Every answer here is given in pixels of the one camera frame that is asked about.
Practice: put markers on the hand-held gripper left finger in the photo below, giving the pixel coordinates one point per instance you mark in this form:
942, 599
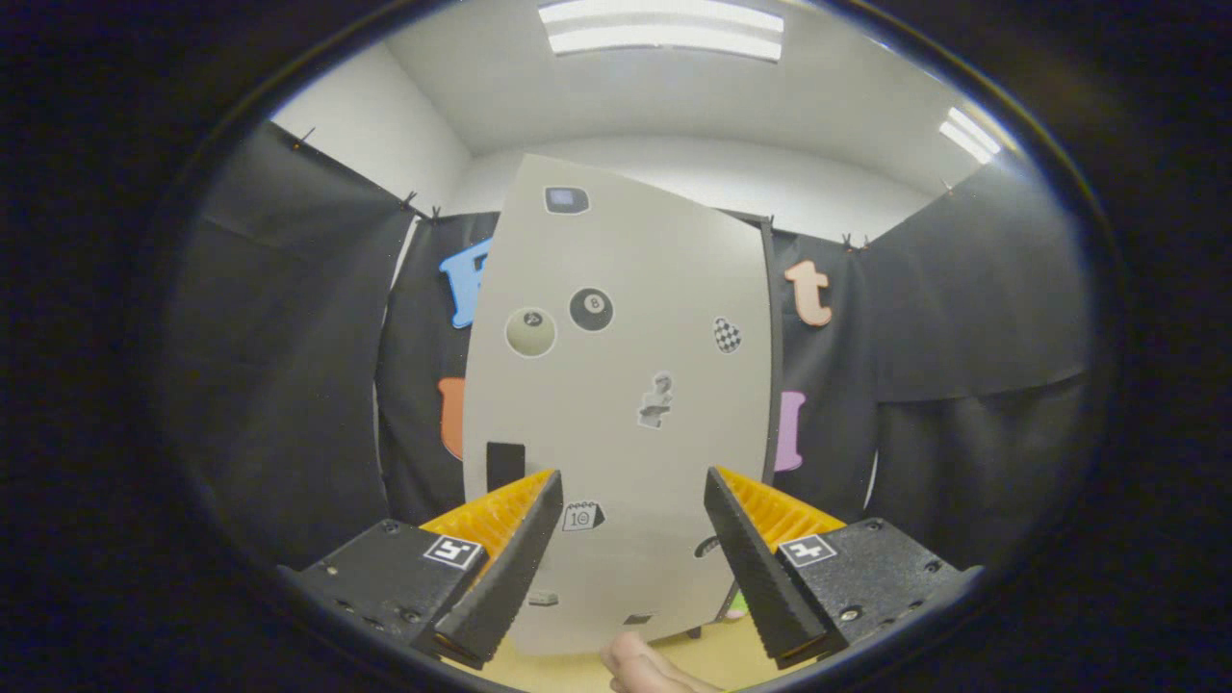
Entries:
505, 577

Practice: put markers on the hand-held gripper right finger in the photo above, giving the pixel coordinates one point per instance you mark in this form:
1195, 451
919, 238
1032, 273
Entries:
756, 577

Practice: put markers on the white shoe cabinet door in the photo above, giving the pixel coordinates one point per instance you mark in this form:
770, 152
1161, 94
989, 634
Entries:
626, 433

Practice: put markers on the grey shoe cabinet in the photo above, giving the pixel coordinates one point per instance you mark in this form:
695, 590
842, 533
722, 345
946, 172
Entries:
772, 366

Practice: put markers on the green and pink toy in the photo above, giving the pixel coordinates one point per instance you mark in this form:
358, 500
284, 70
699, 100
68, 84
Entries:
737, 607

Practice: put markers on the black backdrop cloth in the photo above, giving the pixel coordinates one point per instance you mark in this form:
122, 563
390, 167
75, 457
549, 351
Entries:
289, 385

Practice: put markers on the small ceiling light panel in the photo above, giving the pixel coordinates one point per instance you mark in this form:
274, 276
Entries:
970, 135

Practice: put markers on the long ceiling light panel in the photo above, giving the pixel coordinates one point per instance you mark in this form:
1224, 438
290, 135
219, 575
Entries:
664, 29

